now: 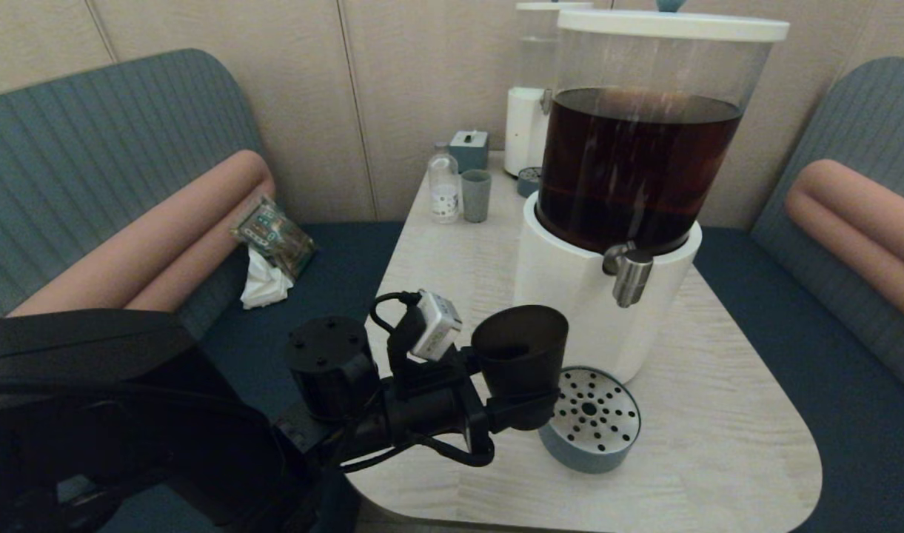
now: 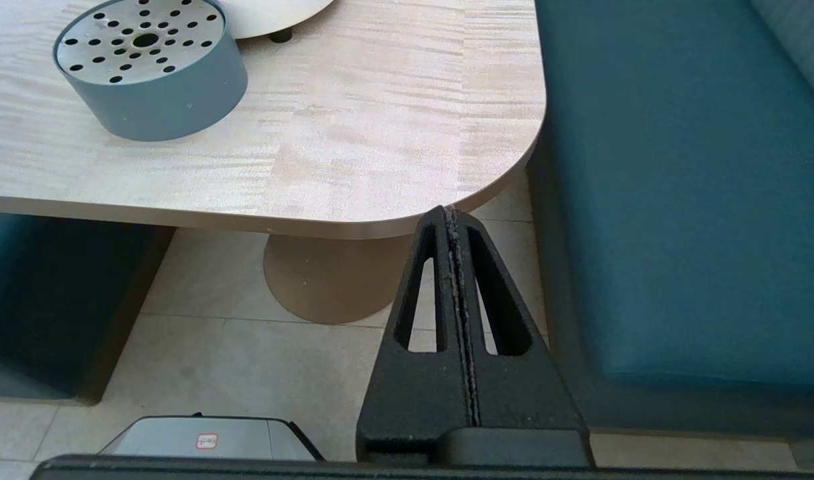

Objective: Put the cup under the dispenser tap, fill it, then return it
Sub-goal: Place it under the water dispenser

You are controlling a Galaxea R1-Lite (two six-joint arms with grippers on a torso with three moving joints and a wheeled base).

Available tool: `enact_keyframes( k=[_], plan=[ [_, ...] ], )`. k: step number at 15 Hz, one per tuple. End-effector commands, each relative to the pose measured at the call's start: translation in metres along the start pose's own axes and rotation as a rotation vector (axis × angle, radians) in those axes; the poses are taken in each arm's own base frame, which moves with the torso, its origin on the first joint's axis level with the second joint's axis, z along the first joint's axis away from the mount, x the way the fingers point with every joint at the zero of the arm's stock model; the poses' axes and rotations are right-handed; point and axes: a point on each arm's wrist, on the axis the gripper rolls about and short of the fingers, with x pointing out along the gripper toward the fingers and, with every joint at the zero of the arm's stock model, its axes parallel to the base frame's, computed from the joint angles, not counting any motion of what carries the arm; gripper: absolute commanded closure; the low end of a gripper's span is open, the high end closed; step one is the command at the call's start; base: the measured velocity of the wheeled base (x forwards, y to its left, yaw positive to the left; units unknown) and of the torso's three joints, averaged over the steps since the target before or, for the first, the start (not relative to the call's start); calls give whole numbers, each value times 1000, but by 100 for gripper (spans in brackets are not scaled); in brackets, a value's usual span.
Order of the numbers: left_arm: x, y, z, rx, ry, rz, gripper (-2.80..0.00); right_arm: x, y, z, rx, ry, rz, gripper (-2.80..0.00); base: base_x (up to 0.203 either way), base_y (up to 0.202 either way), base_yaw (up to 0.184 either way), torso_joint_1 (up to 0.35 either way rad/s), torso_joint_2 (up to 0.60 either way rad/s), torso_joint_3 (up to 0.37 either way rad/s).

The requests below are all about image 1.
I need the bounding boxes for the black plastic cup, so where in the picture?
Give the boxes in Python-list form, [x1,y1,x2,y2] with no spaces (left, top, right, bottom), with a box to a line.
[472,305,569,432]

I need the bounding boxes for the steel dispenser tap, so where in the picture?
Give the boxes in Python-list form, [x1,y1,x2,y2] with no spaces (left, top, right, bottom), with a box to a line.
[602,241,654,309]

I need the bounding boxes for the grey-blue plastic cup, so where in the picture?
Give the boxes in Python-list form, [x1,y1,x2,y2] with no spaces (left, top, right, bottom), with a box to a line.
[461,170,492,224]

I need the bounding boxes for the large blue perforated drip tray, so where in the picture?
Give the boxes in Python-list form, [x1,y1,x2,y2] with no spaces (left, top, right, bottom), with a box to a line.
[538,366,642,474]

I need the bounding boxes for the large tea beverage dispenser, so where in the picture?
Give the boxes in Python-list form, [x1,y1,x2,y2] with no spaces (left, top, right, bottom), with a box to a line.
[512,31,769,384]

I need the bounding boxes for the white crumpled tissue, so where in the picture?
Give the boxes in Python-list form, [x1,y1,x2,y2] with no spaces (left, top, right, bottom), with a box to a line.
[241,247,295,309]

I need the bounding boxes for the clear plastic bottle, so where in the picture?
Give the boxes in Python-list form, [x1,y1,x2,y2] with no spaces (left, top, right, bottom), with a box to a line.
[429,143,462,224]

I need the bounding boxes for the green snack packet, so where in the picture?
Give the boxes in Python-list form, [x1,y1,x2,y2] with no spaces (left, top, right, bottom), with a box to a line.
[232,195,319,282]

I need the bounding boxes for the blue-grey tissue box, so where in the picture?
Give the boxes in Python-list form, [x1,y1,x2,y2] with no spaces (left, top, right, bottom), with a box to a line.
[449,130,490,174]

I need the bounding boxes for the small empty beverage dispenser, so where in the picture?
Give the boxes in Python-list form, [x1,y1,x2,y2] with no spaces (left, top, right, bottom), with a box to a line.
[503,11,571,178]

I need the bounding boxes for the pink cylindrical bolster cushion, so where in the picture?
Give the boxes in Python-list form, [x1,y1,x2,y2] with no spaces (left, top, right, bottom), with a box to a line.
[7,150,277,315]
[783,160,904,330]

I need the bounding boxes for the small white dispenser lid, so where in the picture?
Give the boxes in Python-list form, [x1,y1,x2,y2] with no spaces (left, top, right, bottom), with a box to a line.
[517,0,593,14]

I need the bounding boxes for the white dispenser lid blue knob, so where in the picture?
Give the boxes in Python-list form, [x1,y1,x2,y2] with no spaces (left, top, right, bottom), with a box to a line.
[557,0,790,44]

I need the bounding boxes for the teal upholstered booth sofa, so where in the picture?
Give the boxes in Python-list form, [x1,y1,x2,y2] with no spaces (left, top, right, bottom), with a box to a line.
[692,58,904,533]
[0,49,404,533]

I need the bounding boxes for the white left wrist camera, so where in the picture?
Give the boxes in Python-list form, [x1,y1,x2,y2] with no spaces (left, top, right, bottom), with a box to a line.
[411,290,463,362]

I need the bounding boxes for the black left camera cable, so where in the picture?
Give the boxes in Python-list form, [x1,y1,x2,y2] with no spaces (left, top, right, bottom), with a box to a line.
[369,291,423,335]

